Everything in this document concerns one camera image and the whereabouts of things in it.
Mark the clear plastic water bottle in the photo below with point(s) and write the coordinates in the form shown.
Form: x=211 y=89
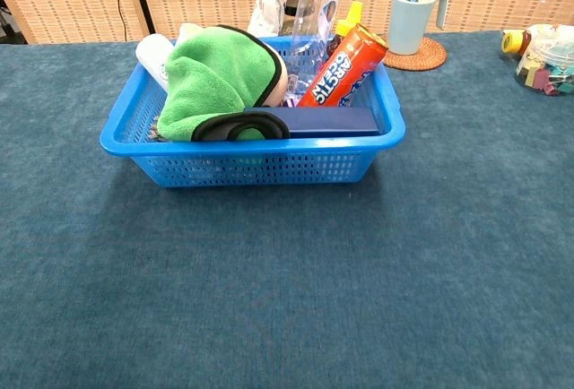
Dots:
x=309 y=26

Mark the teal table cloth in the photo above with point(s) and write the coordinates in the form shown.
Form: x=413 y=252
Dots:
x=287 y=272

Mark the orange Arctic Ocean can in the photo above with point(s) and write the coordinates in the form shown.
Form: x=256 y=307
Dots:
x=341 y=71

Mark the clear jar of binder clips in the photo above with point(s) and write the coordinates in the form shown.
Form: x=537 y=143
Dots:
x=545 y=68

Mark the yellow-capped sauce bottle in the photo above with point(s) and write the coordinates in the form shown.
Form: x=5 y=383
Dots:
x=347 y=26

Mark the blue plastic mesh basket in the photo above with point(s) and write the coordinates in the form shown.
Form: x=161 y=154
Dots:
x=251 y=169

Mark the green cloth with black trim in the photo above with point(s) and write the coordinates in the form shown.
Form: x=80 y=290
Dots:
x=211 y=75

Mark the round woven rattan coaster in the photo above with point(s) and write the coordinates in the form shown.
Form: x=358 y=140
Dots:
x=430 y=61

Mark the glass jar with black lid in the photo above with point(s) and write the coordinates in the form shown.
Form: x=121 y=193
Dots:
x=289 y=17

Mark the white tube bottle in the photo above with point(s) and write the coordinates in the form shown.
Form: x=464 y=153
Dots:
x=152 y=57

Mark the dark blue rectangular box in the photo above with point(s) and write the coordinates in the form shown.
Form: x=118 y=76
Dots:
x=323 y=122

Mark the purple snack packet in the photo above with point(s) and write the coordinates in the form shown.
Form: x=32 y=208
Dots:
x=290 y=101

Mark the light blue mug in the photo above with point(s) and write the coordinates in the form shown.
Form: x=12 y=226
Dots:
x=406 y=26

